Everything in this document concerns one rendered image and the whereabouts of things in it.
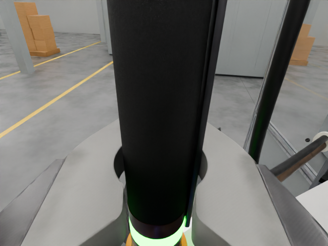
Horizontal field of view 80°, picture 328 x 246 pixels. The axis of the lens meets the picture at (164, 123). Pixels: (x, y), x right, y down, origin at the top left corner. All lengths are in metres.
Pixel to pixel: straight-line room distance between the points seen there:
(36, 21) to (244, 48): 6.42
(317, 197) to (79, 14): 13.81
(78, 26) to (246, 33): 10.60
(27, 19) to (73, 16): 6.05
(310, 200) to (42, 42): 8.16
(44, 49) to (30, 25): 0.77
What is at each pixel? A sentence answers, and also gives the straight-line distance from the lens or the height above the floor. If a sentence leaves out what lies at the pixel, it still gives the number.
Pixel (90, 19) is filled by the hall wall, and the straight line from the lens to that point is 13.69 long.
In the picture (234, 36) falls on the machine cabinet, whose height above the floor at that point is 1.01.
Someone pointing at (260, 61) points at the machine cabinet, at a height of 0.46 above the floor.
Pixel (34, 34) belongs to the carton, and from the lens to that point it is 8.42.
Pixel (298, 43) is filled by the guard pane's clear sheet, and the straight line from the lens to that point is 1.35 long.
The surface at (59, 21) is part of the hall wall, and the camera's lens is 14.73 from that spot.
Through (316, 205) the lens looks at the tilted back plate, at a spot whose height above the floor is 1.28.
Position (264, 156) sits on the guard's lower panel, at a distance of 1.55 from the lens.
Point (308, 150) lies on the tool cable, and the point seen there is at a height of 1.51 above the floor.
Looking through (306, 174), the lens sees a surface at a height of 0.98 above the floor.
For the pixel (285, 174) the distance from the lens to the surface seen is 0.29.
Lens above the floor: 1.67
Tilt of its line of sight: 31 degrees down
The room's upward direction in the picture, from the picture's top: 2 degrees clockwise
